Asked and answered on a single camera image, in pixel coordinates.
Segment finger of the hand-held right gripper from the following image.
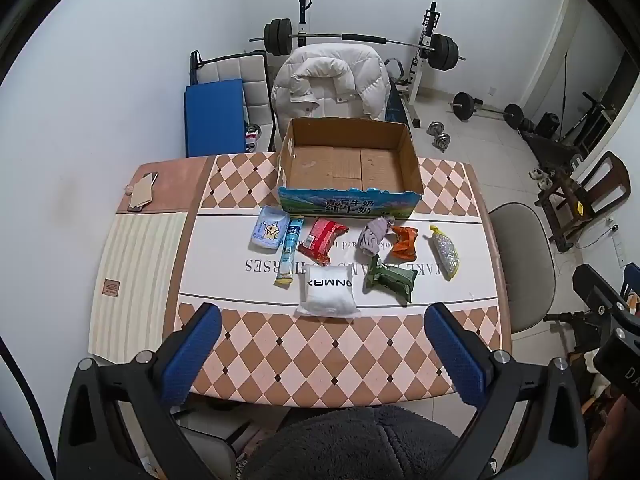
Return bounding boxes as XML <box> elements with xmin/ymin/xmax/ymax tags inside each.
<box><xmin>571</xmin><ymin>263</ymin><xmax>632</xmax><ymax>331</ymax></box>

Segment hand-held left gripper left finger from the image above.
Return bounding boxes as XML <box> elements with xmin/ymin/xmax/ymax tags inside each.
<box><xmin>57</xmin><ymin>302</ymin><xmax>223</xmax><ymax>480</ymax></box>

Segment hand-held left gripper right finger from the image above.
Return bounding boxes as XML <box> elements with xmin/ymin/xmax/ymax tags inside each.
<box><xmin>424</xmin><ymin>302</ymin><xmax>588</xmax><ymax>480</ymax></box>

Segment mesh bag of glitter beads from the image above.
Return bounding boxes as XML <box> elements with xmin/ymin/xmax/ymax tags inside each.
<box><xmin>429</xmin><ymin>225</ymin><xmax>461</xmax><ymax>281</ymax></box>

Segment green packet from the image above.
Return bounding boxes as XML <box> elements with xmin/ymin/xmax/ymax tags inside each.
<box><xmin>361</xmin><ymin>258</ymin><xmax>418</xmax><ymax>305</ymax></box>

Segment orange snack packet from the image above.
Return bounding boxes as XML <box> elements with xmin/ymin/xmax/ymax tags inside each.
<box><xmin>389</xmin><ymin>225</ymin><xmax>419</xmax><ymax>261</ymax></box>

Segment white pouch with black label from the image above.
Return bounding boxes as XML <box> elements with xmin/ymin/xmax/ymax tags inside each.
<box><xmin>294</xmin><ymin>266</ymin><xmax>362</xmax><ymax>318</ymax></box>

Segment light blue long packet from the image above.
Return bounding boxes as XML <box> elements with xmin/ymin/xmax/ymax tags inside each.
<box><xmin>273</xmin><ymin>215</ymin><xmax>306</xmax><ymax>288</ymax></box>

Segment grey purple socks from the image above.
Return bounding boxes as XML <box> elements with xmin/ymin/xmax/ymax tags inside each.
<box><xmin>358</xmin><ymin>215</ymin><xmax>397</xmax><ymax>257</ymax></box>

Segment blue tissue pack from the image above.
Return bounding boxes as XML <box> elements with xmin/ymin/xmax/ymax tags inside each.
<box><xmin>251</xmin><ymin>206</ymin><xmax>290</xmax><ymax>252</ymax></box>

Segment red snack packet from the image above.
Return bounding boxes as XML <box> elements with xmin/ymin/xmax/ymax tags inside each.
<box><xmin>297</xmin><ymin>216</ymin><xmax>348</xmax><ymax>267</ymax></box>

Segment cardboard box with blue print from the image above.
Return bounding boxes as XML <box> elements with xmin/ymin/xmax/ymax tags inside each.
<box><xmin>277</xmin><ymin>116</ymin><xmax>426</xmax><ymax>221</ymax></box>

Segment person's right forearm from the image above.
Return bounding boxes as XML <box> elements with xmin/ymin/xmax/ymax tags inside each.
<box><xmin>600</xmin><ymin>397</ymin><xmax>640</xmax><ymax>480</ymax></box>

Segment white radiator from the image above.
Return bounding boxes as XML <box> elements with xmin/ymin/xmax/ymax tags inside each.
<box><xmin>89</xmin><ymin>212</ymin><xmax>187</xmax><ymax>356</ymax></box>

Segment checkered tablecloth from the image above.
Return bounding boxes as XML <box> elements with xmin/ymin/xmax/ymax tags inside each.
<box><xmin>119</xmin><ymin>152</ymin><xmax>513</xmax><ymax>411</ymax></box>

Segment dark wooden chair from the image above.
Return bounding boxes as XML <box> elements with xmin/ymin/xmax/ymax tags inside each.
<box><xmin>535</xmin><ymin>150</ymin><xmax>632</xmax><ymax>253</ymax></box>

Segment person's grey fleece legs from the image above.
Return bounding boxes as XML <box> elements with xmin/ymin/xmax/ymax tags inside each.
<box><xmin>240</xmin><ymin>405</ymin><xmax>496</xmax><ymax>480</ymax></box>

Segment brown cardboard piece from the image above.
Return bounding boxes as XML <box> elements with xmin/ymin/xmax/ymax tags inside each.
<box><xmin>126</xmin><ymin>176</ymin><xmax>157</xmax><ymax>212</ymax></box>

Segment black speaker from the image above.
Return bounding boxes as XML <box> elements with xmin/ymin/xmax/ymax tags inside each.
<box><xmin>535</xmin><ymin>112</ymin><xmax>561</xmax><ymax>141</ymax></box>

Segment black kick scooter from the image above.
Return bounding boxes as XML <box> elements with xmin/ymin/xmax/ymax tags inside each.
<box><xmin>560</xmin><ymin>91</ymin><xmax>621</xmax><ymax>153</ymax></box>

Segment black thin pole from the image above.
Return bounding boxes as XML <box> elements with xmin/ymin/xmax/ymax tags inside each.
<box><xmin>559</xmin><ymin>50</ymin><xmax>572</xmax><ymax>141</ymax></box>

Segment small barbell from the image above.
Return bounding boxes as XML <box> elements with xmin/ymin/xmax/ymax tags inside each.
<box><xmin>448</xmin><ymin>92</ymin><xmax>524</xmax><ymax>127</ymax></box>

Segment blue folded mat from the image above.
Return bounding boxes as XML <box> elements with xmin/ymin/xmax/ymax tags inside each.
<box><xmin>184</xmin><ymin>78</ymin><xmax>247</xmax><ymax>158</ymax></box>

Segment black blue weight bench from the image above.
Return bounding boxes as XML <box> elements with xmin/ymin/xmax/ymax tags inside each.
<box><xmin>382</xmin><ymin>57</ymin><xmax>423</xmax><ymax>128</ymax></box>

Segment white padded chair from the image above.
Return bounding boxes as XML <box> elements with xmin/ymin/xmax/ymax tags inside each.
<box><xmin>189</xmin><ymin>50</ymin><xmax>281</xmax><ymax>153</ymax></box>

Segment white puffer jacket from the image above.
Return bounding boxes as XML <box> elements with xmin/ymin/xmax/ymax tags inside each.
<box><xmin>270</xmin><ymin>44</ymin><xmax>392</xmax><ymax>133</ymax></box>

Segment white barbell rack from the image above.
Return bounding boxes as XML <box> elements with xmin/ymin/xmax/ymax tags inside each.
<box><xmin>292</xmin><ymin>0</ymin><xmax>443</xmax><ymax>128</ymax></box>

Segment barbell with black plates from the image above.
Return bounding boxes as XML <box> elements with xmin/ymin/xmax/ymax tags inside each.
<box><xmin>249</xmin><ymin>19</ymin><xmax>467</xmax><ymax>72</ymax></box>

